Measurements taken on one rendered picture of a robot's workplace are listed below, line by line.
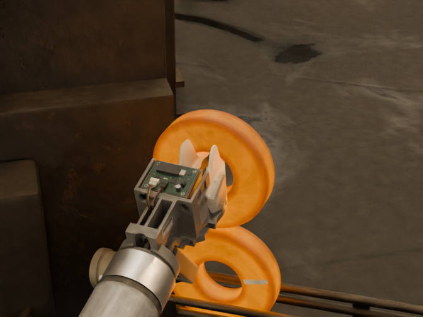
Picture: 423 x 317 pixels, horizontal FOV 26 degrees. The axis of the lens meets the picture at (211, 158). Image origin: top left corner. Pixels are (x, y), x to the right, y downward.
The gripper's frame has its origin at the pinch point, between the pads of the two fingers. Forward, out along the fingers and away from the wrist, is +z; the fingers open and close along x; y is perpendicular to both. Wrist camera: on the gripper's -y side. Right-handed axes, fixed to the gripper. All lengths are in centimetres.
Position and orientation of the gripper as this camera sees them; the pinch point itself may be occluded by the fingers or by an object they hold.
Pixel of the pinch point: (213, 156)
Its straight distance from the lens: 114.9
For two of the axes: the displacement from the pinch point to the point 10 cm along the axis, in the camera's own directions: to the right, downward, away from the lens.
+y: -0.9, -7.0, -7.1
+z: 3.6, -6.8, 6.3
